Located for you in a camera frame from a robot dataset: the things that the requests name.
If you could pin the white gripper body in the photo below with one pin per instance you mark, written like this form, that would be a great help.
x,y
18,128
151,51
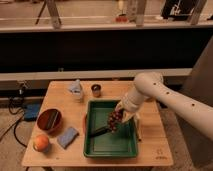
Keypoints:
x,y
129,109

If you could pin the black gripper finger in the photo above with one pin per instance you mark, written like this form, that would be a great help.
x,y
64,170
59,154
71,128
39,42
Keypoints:
x,y
100,131

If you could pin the dark red grape bunch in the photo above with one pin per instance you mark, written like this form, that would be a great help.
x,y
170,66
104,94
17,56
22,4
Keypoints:
x,y
113,120

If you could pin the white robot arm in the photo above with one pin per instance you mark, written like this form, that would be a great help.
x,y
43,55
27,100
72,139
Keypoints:
x,y
150,85

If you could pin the green plastic tray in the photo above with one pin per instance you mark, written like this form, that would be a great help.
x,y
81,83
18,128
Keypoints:
x,y
106,135

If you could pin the blue sponge cloth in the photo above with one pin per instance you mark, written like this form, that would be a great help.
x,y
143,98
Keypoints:
x,y
67,137

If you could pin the wooden table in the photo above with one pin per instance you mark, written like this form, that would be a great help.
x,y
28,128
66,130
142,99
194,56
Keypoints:
x,y
153,147

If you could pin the brown wooden bowl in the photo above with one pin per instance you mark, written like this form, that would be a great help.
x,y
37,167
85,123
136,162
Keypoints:
x,y
49,121

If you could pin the orange fruit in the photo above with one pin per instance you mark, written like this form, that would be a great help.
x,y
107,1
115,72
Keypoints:
x,y
41,143

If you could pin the blue box on floor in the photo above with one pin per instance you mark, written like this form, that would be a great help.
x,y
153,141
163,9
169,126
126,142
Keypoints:
x,y
31,112

